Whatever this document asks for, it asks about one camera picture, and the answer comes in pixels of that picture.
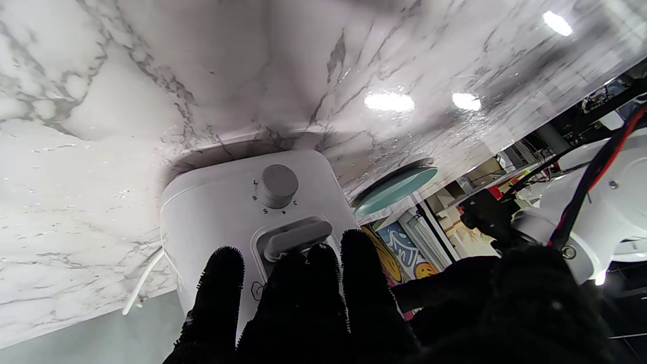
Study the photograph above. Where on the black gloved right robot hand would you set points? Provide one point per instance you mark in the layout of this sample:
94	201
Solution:
303	313

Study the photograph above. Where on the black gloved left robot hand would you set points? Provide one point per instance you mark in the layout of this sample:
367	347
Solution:
505	313

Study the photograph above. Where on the white two-slot toaster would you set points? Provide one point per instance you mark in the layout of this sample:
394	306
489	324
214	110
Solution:
227	217

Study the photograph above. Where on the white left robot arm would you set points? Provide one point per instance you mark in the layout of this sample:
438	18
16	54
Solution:
606	202

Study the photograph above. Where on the colourful smiley mural banner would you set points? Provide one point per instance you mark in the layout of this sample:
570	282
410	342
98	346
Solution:
399	253

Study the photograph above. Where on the teal round plate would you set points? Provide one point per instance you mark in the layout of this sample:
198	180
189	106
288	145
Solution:
394	189

